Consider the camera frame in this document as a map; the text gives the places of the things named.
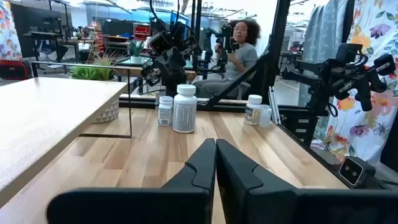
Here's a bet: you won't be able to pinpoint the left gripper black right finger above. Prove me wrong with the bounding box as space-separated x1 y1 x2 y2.
216 138 398 224

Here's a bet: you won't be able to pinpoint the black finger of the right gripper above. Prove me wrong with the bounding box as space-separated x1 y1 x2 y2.
157 52 175 74
174 43 191 63

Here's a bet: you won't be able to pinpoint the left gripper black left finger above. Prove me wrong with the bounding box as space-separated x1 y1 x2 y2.
46 138 217 224

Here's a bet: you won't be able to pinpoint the white melatonin bottle blue label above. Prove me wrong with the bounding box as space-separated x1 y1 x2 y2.
157 95 174 127

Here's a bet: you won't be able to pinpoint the large white medicine bottle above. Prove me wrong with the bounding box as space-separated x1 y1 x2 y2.
172 83 198 134

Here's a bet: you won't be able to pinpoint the white bottle with colourful label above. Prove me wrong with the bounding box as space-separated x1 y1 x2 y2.
243 94 263 126

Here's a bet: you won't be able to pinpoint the wooden shelf with black legs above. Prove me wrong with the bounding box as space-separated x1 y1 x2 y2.
0 61 133 208

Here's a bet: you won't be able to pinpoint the small plant in white pot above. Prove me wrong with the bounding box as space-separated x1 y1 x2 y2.
127 39 146 65

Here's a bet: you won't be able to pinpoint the red storage bins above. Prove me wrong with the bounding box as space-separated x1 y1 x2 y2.
133 22 151 41

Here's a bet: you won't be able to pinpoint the succulent in triangle-patterned pot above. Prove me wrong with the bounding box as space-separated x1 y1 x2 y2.
70 51 122 124

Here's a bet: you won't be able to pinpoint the person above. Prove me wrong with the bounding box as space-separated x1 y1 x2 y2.
192 19 262 99

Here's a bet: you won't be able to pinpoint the silver aluminium profile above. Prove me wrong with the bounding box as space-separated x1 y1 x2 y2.
267 86 282 126

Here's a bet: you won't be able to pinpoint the black monitor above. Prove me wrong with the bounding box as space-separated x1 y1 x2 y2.
10 2 63 59

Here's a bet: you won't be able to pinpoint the white floral cloth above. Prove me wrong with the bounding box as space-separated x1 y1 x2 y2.
310 0 398 166
0 0 23 62

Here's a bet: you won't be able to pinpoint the grey-blue curtain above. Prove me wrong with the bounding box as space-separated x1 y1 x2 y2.
303 0 348 106

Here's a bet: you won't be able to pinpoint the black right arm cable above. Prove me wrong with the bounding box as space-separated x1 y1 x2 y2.
148 0 182 35

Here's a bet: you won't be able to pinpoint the black aluminium table frame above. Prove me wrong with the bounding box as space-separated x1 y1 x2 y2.
119 0 320 147

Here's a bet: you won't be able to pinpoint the table-level camera box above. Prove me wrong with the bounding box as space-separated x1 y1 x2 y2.
338 156 377 189

